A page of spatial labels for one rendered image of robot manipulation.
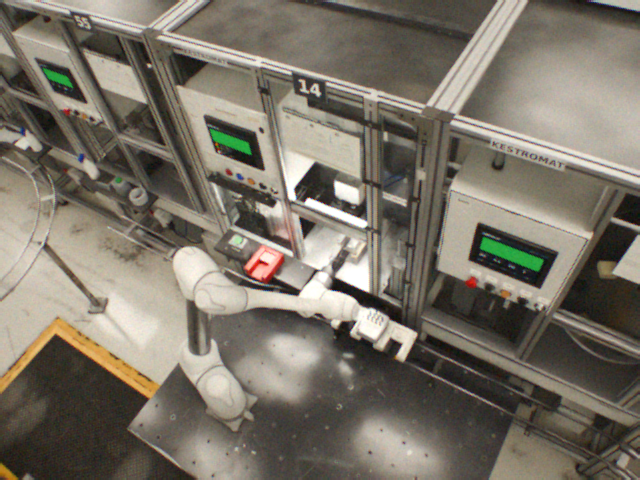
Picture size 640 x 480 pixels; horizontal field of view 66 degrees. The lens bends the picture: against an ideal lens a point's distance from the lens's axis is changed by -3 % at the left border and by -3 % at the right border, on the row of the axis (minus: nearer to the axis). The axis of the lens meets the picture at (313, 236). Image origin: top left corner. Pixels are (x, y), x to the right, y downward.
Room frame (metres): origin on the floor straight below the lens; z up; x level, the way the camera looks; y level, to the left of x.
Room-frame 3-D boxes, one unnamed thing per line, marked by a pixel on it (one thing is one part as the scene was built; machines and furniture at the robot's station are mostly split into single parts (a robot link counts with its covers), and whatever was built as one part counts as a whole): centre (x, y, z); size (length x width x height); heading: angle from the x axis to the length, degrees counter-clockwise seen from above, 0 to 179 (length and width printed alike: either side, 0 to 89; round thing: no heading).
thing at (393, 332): (1.00, -0.20, 0.84); 0.36 x 0.14 x 0.10; 51
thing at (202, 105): (1.63, 0.19, 1.60); 0.42 x 0.29 x 0.46; 51
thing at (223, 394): (0.83, 0.51, 0.85); 0.18 x 0.16 x 0.22; 32
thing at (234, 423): (0.81, 0.49, 0.71); 0.22 x 0.18 x 0.06; 51
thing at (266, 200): (1.53, 0.28, 1.37); 0.36 x 0.04 x 0.04; 51
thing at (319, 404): (0.73, 0.09, 0.66); 1.50 x 1.06 x 0.04; 51
